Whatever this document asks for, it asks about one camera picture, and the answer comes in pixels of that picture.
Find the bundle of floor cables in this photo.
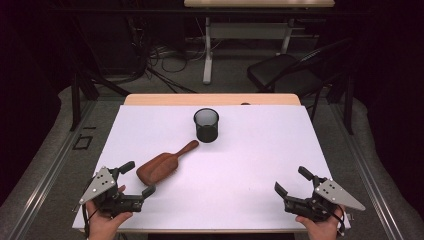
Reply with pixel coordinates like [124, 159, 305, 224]
[126, 16, 208, 94]

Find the metal floor rail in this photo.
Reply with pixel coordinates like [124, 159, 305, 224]
[328, 99, 404, 240]
[6, 99, 98, 240]

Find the white-legged desk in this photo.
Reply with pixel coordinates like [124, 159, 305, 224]
[183, 0, 336, 85]

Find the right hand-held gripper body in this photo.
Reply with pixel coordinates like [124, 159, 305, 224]
[283, 176, 367, 223]

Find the hand-held gripper cable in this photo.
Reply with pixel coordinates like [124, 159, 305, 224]
[81, 176, 101, 239]
[328, 204, 346, 238]

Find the person's left hand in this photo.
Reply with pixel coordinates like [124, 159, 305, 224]
[87, 199, 134, 240]

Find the black mesh pen holder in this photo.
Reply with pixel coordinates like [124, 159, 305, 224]
[193, 107, 220, 144]

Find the left hand-held gripper cable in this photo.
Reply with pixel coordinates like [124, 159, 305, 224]
[81, 176, 101, 239]

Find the person's right hand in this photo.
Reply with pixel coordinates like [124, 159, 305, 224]
[295, 205, 346, 240]

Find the white table cover sheet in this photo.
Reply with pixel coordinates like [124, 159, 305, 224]
[72, 104, 352, 231]

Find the brown wooden hairbrush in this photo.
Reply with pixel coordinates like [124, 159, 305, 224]
[135, 139, 200, 187]

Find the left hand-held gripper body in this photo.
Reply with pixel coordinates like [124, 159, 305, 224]
[78, 166, 144, 218]

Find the black folding chair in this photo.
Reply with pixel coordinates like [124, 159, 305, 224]
[246, 37, 354, 124]

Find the black metal stand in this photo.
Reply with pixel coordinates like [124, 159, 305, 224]
[68, 66, 132, 132]

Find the right hand-held gripper cable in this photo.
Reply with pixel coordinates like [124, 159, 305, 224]
[328, 204, 346, 238]

